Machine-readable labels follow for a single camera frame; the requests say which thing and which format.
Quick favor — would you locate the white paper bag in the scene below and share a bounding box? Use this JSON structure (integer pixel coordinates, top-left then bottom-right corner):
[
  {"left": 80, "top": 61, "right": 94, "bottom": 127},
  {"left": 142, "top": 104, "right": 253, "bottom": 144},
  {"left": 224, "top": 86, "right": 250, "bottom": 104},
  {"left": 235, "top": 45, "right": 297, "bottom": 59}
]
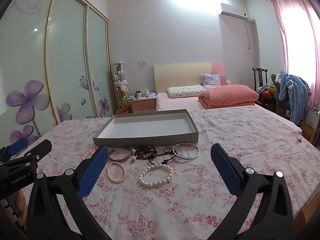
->
[{"left": 306, "top": 107, "right": 320, "bottom": 131}]

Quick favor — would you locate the sliding door flower wardrobe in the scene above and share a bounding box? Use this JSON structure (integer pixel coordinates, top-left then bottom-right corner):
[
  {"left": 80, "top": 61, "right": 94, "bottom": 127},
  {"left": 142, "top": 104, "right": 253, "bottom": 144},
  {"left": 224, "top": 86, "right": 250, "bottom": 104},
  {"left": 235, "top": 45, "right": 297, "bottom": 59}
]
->
[{"left": 0, "top": 0, "right": 118, "bottom": 152}]

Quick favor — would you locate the purple floral pillow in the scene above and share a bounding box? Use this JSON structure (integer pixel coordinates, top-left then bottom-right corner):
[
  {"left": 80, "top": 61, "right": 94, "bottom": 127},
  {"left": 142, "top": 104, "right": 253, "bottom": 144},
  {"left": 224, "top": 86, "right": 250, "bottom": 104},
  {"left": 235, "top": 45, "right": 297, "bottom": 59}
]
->
[{"left": 201, "top": 74, "right": 222, "bottom": 89}]

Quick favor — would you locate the beige pink headboard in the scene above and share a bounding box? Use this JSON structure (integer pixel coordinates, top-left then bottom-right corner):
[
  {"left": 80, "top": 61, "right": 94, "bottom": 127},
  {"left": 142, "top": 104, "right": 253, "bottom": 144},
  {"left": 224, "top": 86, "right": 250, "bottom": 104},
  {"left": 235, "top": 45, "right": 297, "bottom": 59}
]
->
[{"left": 153, "top": 62, "right": 225, "bottom": 94}]

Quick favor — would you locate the folded salmon pink quilt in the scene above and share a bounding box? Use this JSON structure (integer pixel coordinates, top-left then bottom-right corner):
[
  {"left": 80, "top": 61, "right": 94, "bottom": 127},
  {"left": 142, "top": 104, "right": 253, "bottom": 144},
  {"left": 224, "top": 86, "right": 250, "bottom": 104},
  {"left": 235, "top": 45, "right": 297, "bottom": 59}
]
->
[{"left": 198, "top": 84, "right": 259, "bottom": 110}]

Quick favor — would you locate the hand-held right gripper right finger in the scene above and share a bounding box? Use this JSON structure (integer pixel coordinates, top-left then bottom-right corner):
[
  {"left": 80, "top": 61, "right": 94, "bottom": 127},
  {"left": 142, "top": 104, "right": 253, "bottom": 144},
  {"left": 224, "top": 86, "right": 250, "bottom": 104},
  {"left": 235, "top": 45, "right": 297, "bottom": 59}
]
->
[{"left": 210, "top": 143, "right": 294, "bottom": 240}]

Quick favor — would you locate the plush toy rack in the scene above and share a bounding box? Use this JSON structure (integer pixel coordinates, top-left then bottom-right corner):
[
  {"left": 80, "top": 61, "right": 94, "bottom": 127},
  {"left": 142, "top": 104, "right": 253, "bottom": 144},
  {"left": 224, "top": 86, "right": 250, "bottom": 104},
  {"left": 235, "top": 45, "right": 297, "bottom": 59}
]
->
[{"left": 113, "top": 62, "right": 131, "bottom": 110}]

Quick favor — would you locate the white pearl bracelet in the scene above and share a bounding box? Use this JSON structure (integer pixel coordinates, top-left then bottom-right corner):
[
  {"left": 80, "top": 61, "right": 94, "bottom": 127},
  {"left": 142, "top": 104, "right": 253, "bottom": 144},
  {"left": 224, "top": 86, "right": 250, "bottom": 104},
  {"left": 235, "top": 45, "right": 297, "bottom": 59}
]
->
[{"left": 138, "top": 163, "right": 174, "bottom": 190}]

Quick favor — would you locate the red yellow plush toy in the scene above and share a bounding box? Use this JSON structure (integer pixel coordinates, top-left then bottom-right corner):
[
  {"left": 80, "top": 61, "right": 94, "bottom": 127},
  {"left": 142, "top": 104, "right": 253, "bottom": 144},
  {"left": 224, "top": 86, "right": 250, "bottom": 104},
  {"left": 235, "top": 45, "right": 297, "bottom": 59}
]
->
[{"left": 259, "top": 86, "right": 278, "bottom": 100}]

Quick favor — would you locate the dark wooden chair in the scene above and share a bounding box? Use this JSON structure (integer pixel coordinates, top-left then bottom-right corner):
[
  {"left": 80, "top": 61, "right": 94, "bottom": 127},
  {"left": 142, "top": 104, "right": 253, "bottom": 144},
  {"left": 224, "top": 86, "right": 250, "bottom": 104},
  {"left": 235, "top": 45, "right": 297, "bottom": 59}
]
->
[{"left": 252, "top": 67, "right": 277, "bottom": 108}]

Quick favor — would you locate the pink curtain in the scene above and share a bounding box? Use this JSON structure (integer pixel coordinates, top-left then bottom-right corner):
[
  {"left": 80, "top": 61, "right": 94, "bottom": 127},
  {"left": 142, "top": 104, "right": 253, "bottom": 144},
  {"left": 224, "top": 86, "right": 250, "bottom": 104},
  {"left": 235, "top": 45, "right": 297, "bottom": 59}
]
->
[{"left": 266, "top": 0, "right": 320, "bottom": 112}]

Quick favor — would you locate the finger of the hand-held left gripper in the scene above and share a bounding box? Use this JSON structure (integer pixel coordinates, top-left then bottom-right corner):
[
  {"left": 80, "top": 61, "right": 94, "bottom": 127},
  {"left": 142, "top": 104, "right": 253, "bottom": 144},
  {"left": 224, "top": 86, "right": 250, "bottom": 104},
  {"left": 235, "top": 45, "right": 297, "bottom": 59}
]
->
[
  {"left": 0, "top": 137, "right": 28, "bottom": 157},
  {"left": 0, "top": 139, "right": 52, "bottom": 167}
]

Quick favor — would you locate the person's left hand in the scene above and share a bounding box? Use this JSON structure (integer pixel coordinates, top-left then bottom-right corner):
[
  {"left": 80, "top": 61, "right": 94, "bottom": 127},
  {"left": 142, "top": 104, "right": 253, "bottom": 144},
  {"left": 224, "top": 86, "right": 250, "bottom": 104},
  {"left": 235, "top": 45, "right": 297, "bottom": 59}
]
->
[{"left": 5, "top": 191, "right": 28, "bottom": 233}]

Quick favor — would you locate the white air conditioner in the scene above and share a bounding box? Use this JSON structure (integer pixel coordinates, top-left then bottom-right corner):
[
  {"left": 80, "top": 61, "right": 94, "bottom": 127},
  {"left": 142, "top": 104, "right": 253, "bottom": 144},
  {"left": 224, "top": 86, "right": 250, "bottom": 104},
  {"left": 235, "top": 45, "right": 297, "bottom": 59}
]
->
[{"left": 218, "top": 3, "right": 248, "bottom": 21}]

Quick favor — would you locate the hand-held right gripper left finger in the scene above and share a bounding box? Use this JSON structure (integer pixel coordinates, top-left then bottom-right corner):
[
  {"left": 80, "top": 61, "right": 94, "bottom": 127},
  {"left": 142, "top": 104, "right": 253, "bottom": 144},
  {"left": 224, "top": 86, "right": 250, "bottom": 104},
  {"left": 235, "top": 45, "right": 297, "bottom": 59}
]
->
[{"left": 26, "top": 145, "right": 118, "bottom": 240}]

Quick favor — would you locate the pink bed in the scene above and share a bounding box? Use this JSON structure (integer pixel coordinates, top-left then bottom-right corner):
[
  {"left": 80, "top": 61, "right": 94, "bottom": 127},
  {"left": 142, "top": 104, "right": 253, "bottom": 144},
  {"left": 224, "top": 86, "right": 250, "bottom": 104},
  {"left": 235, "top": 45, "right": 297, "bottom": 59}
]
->
[{"left": 156, "top": 92, "right": 303, "bottom": 133}]

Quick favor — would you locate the white patterned pillow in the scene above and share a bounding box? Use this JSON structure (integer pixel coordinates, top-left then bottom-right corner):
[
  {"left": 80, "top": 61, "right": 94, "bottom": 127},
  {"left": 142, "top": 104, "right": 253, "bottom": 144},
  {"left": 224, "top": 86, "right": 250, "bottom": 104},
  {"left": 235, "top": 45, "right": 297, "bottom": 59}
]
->
[{"left": 167, "top": 85, "right": 206, "bottom": 99}]

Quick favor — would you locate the silver cuff bangle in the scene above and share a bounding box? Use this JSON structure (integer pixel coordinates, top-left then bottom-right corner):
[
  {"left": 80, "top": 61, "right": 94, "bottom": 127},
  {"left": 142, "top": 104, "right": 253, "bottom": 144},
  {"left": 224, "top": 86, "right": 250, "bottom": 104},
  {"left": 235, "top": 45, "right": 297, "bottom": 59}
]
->
[{"left": 108, "top": 148, "right": 132, "bottom": 161}]

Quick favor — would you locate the blue fleece garment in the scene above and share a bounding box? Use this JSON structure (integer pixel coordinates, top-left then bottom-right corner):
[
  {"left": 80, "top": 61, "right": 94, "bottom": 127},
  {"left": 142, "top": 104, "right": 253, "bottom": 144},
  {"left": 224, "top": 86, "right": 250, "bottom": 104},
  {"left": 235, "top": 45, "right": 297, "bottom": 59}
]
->
[{"left": 278, "top": 69, "right": 312, "bottom": 126}]

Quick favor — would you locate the pink nightstand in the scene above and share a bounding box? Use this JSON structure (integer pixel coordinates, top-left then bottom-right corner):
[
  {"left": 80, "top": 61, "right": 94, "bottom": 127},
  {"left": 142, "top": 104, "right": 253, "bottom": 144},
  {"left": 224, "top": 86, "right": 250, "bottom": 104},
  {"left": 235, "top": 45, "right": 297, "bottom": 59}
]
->
[{"left": 129, "top": 95, "right": 157, "bottom": 113}]

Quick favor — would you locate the grey cardboard tray box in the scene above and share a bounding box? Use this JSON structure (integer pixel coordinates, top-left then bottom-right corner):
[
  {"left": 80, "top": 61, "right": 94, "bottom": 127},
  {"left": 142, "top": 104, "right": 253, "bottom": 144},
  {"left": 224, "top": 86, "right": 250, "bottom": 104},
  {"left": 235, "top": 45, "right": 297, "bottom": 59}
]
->
[{"left": 92, "top": 109, "right": 199, "bottom": 147}]

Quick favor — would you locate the brown cardboard box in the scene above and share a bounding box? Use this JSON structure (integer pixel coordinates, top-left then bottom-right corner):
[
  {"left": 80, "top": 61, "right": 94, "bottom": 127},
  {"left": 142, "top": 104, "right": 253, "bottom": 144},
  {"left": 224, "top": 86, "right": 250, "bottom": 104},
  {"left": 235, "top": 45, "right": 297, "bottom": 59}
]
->
[{"left": 301, "top": 124, "right": 317, "bottom": 143}]

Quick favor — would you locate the small pink pearl bracelet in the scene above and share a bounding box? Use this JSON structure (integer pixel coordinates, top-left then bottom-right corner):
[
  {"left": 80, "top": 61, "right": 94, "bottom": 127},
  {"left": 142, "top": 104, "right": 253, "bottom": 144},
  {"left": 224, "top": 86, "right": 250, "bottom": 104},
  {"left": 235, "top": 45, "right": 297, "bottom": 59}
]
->
[{"left": 107, "top": 162, "right": 126, "bottom": 183}]

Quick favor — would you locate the round silver bangle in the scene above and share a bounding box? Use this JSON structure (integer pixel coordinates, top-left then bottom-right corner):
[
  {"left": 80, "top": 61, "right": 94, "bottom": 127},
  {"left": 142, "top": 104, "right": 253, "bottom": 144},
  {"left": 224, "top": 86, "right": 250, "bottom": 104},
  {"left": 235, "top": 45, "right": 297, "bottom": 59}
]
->
[{"left": 172, "top": 142, "right": 200, "bottom": 159}]

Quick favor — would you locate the air conditioner pipe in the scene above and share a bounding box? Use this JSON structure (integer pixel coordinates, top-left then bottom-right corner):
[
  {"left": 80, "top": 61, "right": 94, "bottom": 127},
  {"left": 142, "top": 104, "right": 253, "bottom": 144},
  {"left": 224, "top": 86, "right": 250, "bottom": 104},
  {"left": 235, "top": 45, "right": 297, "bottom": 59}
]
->
[{"left": 245, "top": 19, "right": 256, "bottom": 50}]

